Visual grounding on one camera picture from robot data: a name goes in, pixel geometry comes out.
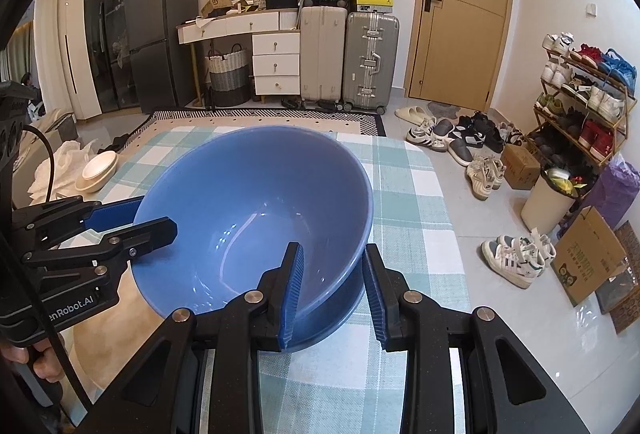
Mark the tan wooden door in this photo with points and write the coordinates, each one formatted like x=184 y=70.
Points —
x=460 y=13

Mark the small white bowl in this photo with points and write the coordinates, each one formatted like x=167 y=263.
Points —
x=99 y=166

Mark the purple bag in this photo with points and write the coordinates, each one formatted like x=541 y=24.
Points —
x=617 y=194

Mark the white light switch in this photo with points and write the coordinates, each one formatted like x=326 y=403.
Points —
x=591 y=10

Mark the person's left hand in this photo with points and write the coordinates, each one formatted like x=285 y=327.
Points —
x=47 y=359

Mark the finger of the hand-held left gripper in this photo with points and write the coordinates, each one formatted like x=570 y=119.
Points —
x=115 y=213
x=150 y=231

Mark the white drawer cabinet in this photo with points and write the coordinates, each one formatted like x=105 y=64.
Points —
x=276 y=63

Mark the shallow cream bowl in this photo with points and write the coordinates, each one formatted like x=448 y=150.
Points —
x=92 y=186

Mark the wooden shoe rack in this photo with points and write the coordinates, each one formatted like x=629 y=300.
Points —
x=620 y=128

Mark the white trash bin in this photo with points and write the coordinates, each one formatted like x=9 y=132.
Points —
x=545 y=209

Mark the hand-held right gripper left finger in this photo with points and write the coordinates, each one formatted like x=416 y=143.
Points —
x=294 y=294

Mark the beige suitcase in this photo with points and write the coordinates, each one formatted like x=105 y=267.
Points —
x=322 y=53

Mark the brown cardboard carton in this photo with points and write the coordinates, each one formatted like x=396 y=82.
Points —
x=521 y=168

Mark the black glass cabinet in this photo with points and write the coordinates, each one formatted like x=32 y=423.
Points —
x=107 y=13

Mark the woven laundry basket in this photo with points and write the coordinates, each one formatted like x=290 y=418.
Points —
x=227 y=73

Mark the grey fluffy mat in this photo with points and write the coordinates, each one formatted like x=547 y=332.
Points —
x=445 y=109

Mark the scattered loose shoes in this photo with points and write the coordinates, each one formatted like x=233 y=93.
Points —
x=465 y=138

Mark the flat printed cardboard box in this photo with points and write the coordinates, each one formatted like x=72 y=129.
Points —
x=587 y=259

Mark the shoe rack with shoes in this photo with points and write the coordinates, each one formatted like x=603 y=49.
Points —
x=600 y=103

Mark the black yellow shoebox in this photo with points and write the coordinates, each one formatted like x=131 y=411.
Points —
x=371 y=4

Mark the small open cardboard box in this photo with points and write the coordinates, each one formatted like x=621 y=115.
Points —
x=217 y=7

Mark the silver suitcase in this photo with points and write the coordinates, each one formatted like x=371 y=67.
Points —
x=370 y=63

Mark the white plastic bag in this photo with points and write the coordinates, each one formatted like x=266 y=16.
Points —
x=60 y=168

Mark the white vanity desk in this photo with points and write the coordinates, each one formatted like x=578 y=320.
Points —
x=235 y=26

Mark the black white patterned rug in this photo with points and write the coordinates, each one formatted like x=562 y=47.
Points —
x=250 y=118

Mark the grey sofa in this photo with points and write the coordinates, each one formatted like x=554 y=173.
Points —
x=55 y=126

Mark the white green sneaker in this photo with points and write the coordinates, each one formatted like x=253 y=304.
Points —
x=505 y=264
x=530 y=246

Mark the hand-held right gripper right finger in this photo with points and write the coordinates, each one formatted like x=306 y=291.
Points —
x=372 y=294

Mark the dark patterned doormat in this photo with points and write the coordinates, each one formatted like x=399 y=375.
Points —
x=625 y=299

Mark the grey fridge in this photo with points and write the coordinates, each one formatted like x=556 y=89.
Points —
x=160 y=33

